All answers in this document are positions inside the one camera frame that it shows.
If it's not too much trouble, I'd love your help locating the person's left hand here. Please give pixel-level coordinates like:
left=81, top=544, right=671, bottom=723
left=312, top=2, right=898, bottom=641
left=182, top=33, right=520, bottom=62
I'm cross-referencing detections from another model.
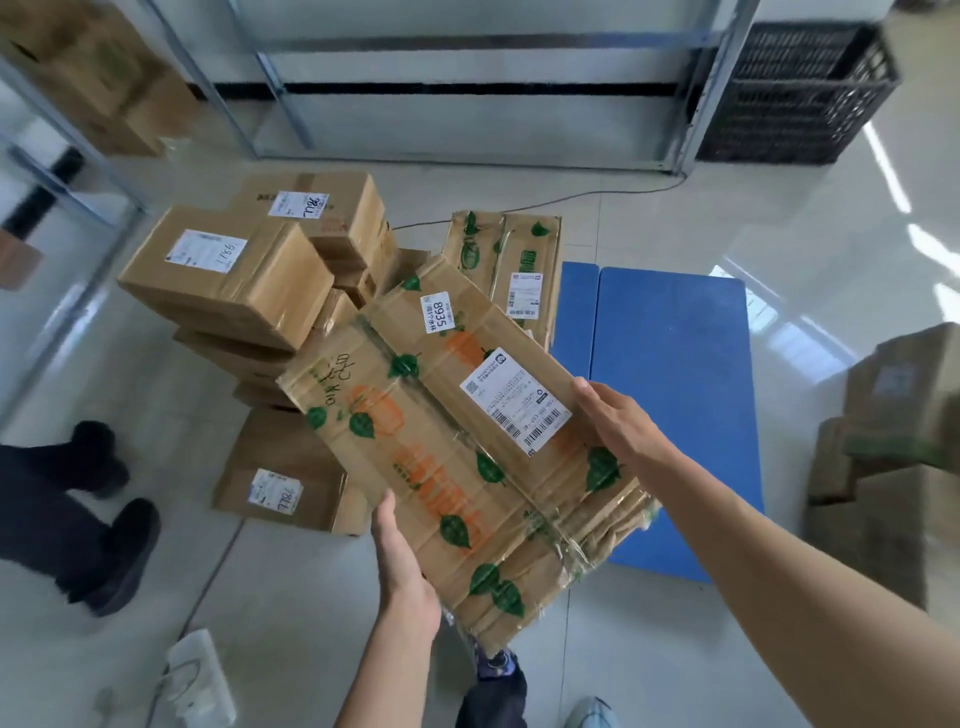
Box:
left=371, top=488, right=444, bottom=639

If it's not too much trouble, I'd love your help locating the person's right hand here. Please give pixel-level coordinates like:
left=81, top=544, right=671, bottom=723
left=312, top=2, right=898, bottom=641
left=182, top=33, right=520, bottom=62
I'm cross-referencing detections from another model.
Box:
left=571, top=377, right=678, bottom=490

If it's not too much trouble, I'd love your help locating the orange leaf box 8935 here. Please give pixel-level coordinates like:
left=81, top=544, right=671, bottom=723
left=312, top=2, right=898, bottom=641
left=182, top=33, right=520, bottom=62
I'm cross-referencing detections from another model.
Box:
left=277, top=254, right=661, bottom=658

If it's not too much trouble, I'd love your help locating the low brown box 7786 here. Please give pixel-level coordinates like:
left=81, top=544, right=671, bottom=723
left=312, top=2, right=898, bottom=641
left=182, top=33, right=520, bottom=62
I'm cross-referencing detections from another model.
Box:
left=212, top=404, right=374, bottom=536

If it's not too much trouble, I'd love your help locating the green leaf box 0245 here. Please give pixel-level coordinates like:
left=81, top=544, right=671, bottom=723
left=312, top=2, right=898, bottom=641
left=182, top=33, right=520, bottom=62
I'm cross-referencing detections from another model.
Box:
left=440, top=209, right=564, bottom=352

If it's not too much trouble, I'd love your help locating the small brown box 7786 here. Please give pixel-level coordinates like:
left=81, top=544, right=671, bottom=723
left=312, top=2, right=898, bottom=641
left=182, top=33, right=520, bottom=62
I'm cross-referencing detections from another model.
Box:
left=117, top=204, right=337, bottom=352

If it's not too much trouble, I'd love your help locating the pile of plain cardboard boxes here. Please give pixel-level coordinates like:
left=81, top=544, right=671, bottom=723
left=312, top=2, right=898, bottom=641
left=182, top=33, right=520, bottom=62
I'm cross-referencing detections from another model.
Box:
left=172, top=170, right=433, bottom=412

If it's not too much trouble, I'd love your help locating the brown cardboard box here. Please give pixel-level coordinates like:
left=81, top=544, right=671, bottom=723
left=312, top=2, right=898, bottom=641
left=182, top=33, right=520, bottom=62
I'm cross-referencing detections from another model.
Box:
left=29, top=14, right=178, bottom=121
left=74, top=82, right=202, bottom=159
left=0, top=0, right=99, bottom=61

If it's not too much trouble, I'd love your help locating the person's left forearm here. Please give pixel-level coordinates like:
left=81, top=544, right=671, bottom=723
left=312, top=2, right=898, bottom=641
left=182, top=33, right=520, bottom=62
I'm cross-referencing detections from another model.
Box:
left=333, top=608, right=444, bottom=728

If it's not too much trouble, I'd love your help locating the person's right forearm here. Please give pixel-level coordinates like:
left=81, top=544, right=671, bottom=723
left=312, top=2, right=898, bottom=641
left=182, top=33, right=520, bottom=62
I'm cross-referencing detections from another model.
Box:
left=641, top=442, right=960, bottom=728

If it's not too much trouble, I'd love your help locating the person's left shoe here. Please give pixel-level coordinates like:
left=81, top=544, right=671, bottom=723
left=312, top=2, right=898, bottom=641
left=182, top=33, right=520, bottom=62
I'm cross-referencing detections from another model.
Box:
left=470, top=643, right=520, bottom=682

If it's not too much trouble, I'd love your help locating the person's left leg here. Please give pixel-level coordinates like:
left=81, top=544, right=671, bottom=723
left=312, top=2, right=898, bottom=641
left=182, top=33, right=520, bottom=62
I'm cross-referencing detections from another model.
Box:
left=455, top=667, right=529, bottom=728

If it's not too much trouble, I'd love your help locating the person's right shoe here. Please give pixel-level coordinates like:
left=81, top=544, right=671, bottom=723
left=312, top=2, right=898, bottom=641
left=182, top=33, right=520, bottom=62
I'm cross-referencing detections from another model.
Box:
left=562, top=695, right=621, bottom=728

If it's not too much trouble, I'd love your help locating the white power strip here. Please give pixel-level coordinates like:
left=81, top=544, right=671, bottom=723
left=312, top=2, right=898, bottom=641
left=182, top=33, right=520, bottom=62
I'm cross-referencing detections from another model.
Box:
left=164, top=628, right=238, bottom=728

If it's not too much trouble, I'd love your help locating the black plastic crate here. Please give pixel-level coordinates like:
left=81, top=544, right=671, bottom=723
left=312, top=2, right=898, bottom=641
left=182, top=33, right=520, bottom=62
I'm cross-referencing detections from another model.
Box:
left=695, top=20, right=904, bottom=168

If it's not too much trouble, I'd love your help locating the tiny brown carton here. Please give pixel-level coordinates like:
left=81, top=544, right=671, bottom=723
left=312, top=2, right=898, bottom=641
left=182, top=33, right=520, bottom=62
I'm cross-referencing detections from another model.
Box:
left=0, top=228, right=44, bottom=292

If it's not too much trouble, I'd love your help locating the dark purple power cable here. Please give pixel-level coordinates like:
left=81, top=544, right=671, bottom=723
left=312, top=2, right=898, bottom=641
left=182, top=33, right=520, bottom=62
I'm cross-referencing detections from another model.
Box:
left=142, top=517, right=249, bottom=728

